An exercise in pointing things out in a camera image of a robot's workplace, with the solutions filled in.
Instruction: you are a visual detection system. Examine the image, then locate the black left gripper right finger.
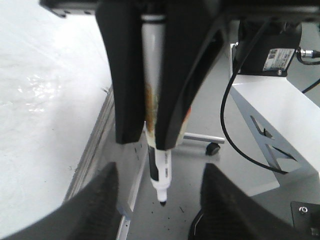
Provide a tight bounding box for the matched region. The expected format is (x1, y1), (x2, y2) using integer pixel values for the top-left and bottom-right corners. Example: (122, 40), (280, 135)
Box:
(188, 163), (313, 240)

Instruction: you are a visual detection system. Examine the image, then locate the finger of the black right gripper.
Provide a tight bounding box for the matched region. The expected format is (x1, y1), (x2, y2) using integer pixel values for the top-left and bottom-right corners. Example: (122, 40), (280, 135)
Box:
(96, 0), (145, 145)
(155, 0), (227, 150)

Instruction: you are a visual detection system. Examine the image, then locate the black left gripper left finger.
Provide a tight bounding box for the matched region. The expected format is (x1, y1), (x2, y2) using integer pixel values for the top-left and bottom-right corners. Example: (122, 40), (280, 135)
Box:
(7, 162), (119, 240)

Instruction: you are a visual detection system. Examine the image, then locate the white whiteboard marker pen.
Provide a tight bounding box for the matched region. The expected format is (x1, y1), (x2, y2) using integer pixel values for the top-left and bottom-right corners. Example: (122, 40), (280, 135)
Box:
(141, 14), (172, 207)

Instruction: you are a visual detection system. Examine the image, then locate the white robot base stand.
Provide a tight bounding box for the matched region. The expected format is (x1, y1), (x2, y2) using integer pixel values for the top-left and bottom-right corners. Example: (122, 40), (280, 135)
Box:
(228, 42), (320, 197)

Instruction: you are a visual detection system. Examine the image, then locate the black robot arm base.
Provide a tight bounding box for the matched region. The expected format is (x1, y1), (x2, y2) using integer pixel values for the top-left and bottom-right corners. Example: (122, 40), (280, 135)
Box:
(233, 20), (302, 77)

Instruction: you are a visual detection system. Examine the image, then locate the white whiteboard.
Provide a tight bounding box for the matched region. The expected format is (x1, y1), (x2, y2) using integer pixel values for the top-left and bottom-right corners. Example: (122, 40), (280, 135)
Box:
(0, 0), (111, 238)

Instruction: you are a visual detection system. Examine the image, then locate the black caster wheel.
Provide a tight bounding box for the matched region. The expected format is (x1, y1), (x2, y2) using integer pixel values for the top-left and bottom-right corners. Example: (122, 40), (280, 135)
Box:
(205, 142), (221, 156)

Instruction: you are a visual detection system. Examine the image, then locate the black mounting plate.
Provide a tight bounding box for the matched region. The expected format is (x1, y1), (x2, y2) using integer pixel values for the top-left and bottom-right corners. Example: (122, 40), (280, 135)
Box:
(290, 201), (320, 240)

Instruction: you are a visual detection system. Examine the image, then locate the aluminium whiteboard tray rail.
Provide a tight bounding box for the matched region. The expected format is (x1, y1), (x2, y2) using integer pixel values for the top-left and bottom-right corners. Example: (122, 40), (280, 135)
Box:
(63, 87), (115, 203)

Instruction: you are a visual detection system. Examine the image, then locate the black cable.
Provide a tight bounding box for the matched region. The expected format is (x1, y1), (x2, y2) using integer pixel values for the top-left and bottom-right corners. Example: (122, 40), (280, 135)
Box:
(219, 17), (288, 175)

